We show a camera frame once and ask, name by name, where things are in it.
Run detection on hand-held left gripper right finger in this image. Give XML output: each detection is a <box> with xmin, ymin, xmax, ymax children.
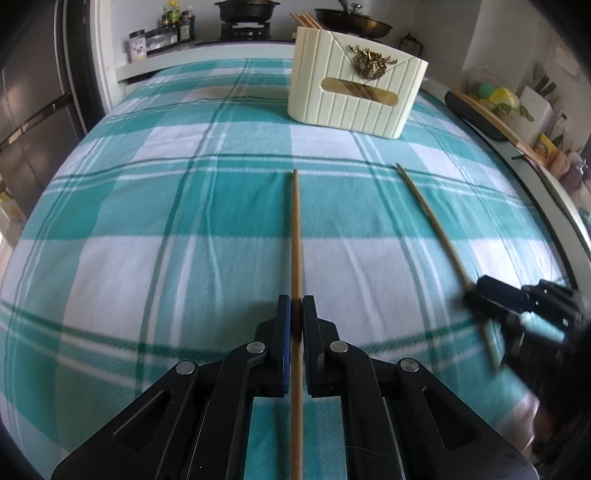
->
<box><xmin>301</xmin><ymin>294</ymin><xmax>539</xmax><ymax>480</ymax></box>

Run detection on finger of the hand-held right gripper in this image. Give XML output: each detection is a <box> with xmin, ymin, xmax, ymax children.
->
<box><xmin>463</xmin><ymin>294</ymin><xmax>523</xmax><ymax>331</ymax></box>
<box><xmin>475</xmin><ymin>275</ymin><xmax>537</xmax><ymax>313</ymax></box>

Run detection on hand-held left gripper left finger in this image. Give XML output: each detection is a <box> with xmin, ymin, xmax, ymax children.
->
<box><xmin>51</xmin><ymin>294</ymin><xmax>294</xmax><ymax>480</ymax></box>

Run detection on white ribbed utensil holder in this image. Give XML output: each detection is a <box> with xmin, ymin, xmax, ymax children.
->
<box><xmin>287</xmin><ymin>26</ymin><xmax>429</xmax><ymax>140</ymax></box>

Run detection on person's right forearm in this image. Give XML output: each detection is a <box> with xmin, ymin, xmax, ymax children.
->
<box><xmin>501</xmin><ymin>388</ymin><xmax>561</xmax><ymax>462</ymax></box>

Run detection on purple cup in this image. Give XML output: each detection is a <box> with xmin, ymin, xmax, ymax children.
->
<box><xmin>565</xmin><ymin>156</ymin><xmax>585</xmax><ymax>190</ymax></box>

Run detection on yellow packet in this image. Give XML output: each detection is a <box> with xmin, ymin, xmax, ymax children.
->
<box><xmin>534</xmin><ymin>134</ymin><xmax>560</xmax><ymax>165</ymax></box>

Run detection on teal white plaid cloth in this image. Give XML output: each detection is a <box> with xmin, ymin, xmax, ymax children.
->
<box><xmin>0</xmin><ymin>58</ymin><xmax>578</xmax><ymax>480</ymax></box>

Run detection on wooden cutting board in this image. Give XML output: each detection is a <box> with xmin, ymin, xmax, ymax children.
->
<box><xmin>450</xmin><ymin>88</ymin><xmax>539</xmax><ymax>158</ymax></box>

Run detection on black oblong tray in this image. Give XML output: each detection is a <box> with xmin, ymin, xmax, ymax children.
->
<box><xmin>444</xmin><ymin>90</ymin><xmax>509</xmax><ymax>142</ymax></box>

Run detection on white knife block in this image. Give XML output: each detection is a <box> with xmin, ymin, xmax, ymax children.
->
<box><xmin>516</xmin><ymin>85</ymin><xmax>555</xmax><ymax>140</ymax></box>

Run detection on yellow green sponges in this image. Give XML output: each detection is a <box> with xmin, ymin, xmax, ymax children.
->
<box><xmin>489</xmin><ymin>86</ymin><xmax>520</xmax><ymax>112</ymax></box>

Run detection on black frying pan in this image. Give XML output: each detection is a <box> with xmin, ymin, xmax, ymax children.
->
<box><xmin>315</xmin><ymin>4</ymin><xmax>393</xmax><ymax>40</ymax></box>

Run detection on gas stove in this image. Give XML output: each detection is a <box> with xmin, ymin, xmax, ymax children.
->
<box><xmin>196</xmin><ymin>21</ymin><xmax>297</xmax><ymax>45</ymax></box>

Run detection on white-labelled spice jar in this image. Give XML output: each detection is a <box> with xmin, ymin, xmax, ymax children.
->
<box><xmin>128</xmin><ymin>28</ymin><xmax>148</xmax><ymax>64</ymax></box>

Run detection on black clay pot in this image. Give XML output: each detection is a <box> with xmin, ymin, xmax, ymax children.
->
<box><xmin>214</xmin><ymin>0</ymin><xmax>281</xmax><ymax>23</ymax></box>

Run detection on steel refrigerator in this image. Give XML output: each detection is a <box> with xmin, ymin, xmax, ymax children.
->
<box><xmin>0</xmin><ymin>0</ymin><xmax>105</xmax><ymax>205</ymax></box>

